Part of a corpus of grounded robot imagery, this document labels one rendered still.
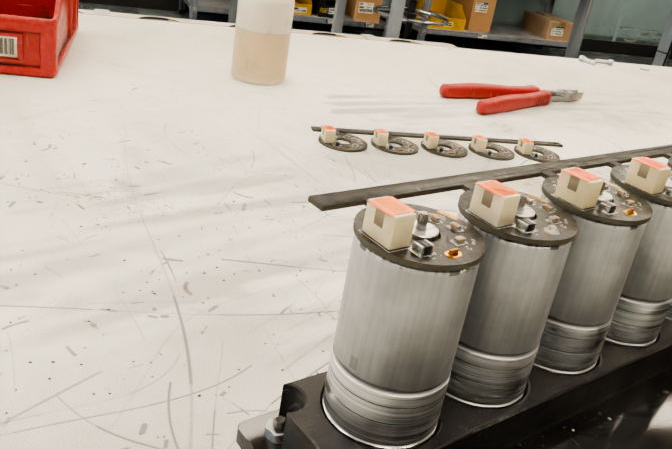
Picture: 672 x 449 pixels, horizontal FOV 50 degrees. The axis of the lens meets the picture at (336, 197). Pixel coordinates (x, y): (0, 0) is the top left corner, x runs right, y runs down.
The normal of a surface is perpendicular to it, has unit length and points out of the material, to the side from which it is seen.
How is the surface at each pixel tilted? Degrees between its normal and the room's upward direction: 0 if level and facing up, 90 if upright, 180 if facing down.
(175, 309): 0
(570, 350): 90
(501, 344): 90
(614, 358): 0
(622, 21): 90
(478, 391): 90
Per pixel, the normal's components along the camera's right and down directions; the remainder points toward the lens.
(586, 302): -0.03, 0.40
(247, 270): 0.15, -0.91
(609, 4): 0.32, 0.43
